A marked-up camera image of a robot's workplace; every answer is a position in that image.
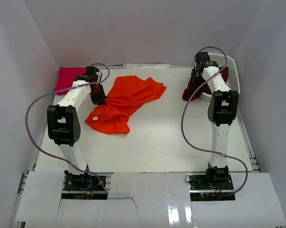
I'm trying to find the orange t shirt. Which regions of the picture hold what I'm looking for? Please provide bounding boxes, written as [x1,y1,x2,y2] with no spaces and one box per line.
[85,76,166,134]

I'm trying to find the dark red t shirt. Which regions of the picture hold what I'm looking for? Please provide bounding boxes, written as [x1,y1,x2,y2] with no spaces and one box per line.
[182,67,229,101]

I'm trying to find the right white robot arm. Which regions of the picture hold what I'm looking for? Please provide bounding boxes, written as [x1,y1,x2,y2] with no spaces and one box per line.
[193,52,239,190]

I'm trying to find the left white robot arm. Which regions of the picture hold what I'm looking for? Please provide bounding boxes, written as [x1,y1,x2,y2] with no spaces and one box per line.
[47,66,107,190]

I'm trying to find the folded pink t shirt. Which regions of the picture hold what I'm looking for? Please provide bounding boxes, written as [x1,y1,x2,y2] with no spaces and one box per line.
[54,67,86,91]

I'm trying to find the white plastic basket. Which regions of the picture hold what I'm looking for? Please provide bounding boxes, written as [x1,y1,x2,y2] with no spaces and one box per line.
[200,53,240,102]

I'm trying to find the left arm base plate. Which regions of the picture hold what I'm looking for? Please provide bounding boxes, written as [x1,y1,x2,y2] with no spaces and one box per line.
[63,173,106,191]

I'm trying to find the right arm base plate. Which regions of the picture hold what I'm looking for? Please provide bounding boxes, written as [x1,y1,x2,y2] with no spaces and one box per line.
[185,173,233,190]

